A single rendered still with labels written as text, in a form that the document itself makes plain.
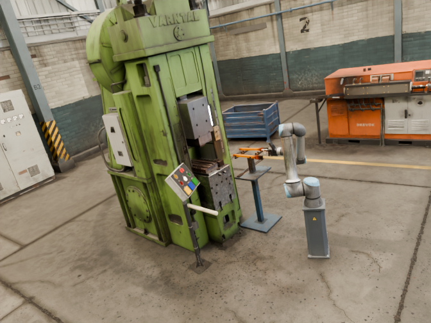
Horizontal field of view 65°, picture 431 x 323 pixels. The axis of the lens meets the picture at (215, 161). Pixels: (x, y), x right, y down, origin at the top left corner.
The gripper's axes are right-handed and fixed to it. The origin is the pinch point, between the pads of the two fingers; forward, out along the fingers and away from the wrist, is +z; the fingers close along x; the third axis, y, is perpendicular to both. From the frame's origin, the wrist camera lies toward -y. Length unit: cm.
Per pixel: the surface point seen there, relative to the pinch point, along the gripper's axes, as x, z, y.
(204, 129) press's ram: -46, 41, -39
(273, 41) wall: 691, 355, -89
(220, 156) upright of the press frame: -14, 53, 7
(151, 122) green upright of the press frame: -80, 87, -58
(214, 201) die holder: -60, 37, 44
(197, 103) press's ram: -49, 41, -69
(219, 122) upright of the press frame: -6, 53, -34
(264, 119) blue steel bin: 286, 173, 49
